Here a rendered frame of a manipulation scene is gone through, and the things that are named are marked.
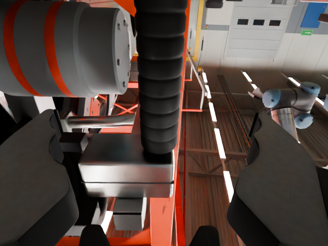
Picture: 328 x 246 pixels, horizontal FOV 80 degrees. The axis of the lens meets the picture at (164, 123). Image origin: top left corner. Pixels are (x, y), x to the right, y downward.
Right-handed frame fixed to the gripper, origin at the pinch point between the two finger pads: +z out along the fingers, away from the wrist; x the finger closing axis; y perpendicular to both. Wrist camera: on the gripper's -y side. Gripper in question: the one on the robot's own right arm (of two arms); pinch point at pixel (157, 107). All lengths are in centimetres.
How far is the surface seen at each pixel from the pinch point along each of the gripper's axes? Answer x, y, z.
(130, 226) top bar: -2.8, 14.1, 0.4
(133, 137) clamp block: -2.8, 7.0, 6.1
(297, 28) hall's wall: 786, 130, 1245
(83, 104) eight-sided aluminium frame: -20.9, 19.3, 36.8
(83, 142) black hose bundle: -11.9, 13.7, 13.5
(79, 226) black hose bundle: -7.6, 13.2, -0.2
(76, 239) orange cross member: -73, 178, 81
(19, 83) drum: -19.6, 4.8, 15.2
